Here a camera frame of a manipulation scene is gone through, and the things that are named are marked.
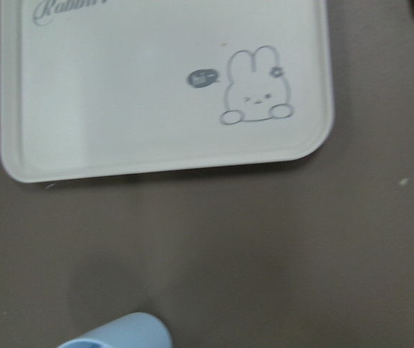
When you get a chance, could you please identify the cream rabbit tray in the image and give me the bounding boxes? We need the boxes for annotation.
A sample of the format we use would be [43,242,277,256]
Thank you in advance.
[0,1,334,183]

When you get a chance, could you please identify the light blue cup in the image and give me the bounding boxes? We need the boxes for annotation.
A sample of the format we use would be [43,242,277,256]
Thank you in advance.
[60,312,173,348]

